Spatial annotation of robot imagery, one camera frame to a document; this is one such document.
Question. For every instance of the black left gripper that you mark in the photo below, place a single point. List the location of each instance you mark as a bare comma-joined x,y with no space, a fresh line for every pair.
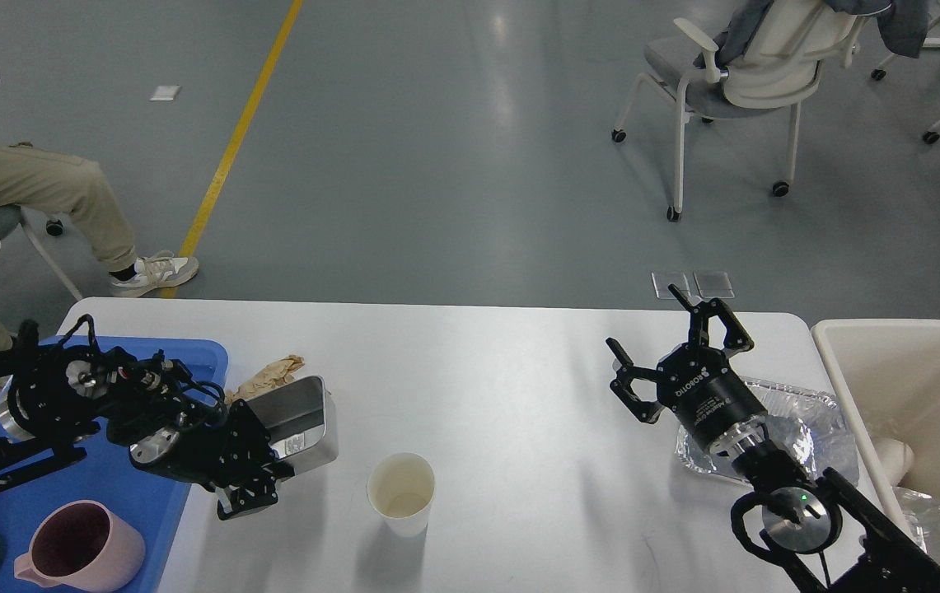
231,458

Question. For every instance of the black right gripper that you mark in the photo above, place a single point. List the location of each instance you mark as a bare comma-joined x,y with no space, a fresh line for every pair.
695,381

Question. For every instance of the square stainless steel tray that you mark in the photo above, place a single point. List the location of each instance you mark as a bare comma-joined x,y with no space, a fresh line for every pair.
302,409

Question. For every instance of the pink mug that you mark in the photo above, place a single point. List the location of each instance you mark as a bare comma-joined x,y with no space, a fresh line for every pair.
83,545

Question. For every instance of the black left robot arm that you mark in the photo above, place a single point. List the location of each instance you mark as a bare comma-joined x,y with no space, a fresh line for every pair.
56,395

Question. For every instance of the right floor outlet plate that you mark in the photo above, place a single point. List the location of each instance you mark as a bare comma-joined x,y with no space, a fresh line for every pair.
713,285

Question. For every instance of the floor outlet plate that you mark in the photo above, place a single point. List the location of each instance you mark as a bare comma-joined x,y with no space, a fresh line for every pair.
713,285
662,282

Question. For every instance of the left floor outlet plate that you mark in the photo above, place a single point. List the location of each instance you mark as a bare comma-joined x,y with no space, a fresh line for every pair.
662,282

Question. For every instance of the crumpled brown paper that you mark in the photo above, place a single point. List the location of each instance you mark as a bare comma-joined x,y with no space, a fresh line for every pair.
276,374

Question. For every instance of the aluminium foil tray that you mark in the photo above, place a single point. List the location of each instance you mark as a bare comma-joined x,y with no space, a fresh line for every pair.
810,425

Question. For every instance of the blue plastic tray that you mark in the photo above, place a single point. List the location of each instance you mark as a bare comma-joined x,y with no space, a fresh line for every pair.
149,503

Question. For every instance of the white paper cup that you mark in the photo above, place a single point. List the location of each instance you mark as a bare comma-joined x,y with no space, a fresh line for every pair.
401,490

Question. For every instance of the beige plastic bin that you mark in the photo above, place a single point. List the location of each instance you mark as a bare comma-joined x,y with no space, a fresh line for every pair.
886,376

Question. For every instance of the white grey office chair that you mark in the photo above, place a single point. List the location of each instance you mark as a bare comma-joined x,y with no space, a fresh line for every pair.
780,67

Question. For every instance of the seated person in khaki trousers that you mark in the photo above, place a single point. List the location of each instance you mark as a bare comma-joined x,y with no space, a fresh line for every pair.
62,184

